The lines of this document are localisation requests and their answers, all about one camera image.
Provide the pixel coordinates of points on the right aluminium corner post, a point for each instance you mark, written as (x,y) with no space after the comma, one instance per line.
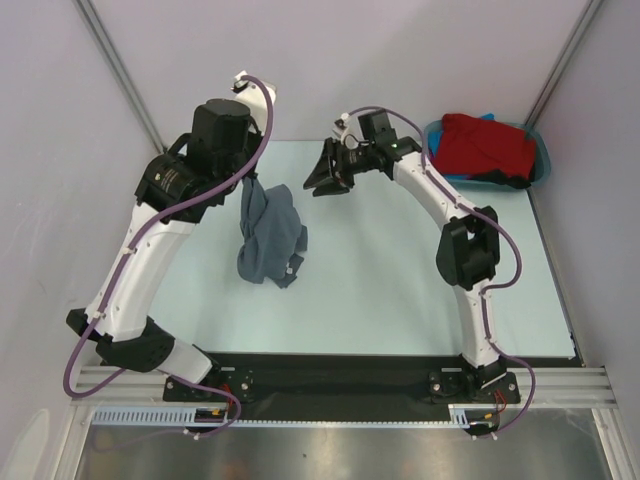
(576,38)

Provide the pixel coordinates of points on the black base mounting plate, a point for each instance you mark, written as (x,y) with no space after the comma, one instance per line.
(374,389)

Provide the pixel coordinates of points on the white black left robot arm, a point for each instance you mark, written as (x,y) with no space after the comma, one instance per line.
(170,200)

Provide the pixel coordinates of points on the blue plastic basket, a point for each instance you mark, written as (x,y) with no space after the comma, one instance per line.
(542,165)

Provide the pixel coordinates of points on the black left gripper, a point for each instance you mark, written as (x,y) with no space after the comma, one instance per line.
(253,134)

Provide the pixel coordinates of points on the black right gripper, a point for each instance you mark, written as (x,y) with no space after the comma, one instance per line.
(323,171)

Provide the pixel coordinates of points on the aluminium corner post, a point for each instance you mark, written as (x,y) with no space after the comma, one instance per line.
(107,48)
(576,38)

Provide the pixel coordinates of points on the aluminium front frame rail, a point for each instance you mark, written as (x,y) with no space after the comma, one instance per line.
(566,388)

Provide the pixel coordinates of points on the red t shirt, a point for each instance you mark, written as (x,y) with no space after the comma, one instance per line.
(472,146)

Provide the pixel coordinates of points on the slotted grey cable duct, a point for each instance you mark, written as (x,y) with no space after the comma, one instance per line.
(209,417)

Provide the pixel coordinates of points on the black t shirt in basket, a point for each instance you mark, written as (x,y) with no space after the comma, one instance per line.
(505,179)

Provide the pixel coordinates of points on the left aluminium corner post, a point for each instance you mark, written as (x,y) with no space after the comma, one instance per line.
(107,48)

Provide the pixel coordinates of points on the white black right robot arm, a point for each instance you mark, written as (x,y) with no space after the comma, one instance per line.
(469,246)

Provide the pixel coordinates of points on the grey blue t shirt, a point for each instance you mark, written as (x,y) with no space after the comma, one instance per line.
(274,236)

